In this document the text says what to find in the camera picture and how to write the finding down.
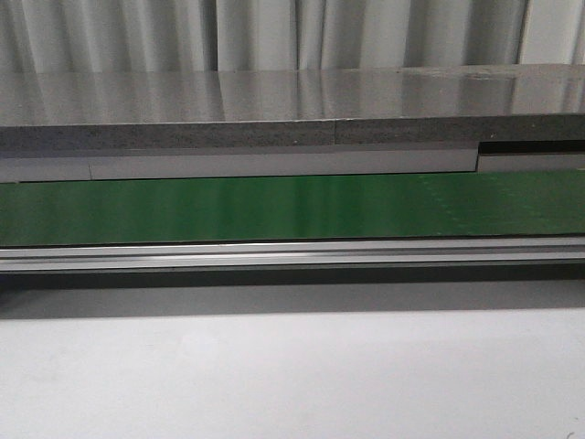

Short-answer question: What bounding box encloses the green conveyor belt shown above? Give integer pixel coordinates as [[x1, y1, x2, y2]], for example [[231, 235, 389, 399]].
[[1, 170, 584, 247]]

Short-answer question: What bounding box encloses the grey stone countertop slab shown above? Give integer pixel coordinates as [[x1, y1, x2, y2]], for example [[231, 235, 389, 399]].
[[1, 65, 584, 157]]

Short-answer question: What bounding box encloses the grey cabinet front panel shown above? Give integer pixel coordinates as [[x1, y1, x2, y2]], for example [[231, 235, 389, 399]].
[[1, 141, 479, 183]]

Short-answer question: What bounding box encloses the grey cabinet panel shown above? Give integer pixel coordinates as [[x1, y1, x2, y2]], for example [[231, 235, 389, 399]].
[[1, 141, 479, 183], [477, 153, 585, 172]]

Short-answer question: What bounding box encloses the grey right cabinet panel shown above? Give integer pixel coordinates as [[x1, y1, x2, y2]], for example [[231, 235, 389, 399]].
[[477, 153, 585, 172]]

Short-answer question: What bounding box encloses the white pleated curtain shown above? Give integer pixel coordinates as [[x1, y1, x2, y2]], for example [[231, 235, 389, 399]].
[[1, 1, 584, 73]]

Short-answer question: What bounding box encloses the aluminium conveyor side rail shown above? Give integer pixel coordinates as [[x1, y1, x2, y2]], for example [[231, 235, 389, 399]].
[[1, 236, 584, 273]]

